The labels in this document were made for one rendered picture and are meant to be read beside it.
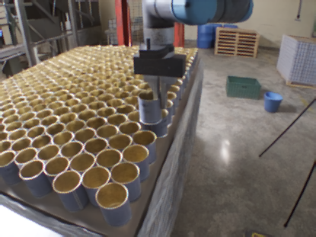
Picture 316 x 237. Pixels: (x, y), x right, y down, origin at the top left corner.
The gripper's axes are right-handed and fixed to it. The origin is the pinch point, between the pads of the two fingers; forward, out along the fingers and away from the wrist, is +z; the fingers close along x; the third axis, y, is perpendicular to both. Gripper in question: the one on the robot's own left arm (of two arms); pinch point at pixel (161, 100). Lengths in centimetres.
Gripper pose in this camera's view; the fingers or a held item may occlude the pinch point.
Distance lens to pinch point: 57.8
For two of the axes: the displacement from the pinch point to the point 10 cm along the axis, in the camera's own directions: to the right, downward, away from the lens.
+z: 0.3, 8.5, 5.3
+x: -9.6, -1.3, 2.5
